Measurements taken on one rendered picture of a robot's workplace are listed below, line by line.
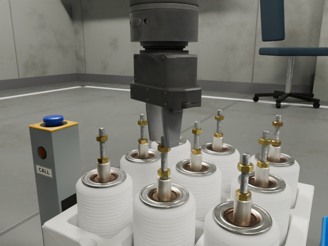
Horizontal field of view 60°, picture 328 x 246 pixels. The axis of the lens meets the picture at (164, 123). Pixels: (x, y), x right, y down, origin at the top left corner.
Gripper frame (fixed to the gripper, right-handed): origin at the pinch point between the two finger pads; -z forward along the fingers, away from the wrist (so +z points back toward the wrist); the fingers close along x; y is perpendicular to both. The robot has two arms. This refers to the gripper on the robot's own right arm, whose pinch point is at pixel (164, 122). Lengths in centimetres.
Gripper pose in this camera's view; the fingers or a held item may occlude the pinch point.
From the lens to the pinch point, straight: 40.1
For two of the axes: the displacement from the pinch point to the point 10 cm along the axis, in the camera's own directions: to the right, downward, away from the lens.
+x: 6.0, 2.0, -7.7
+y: 8.0, -1.5, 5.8
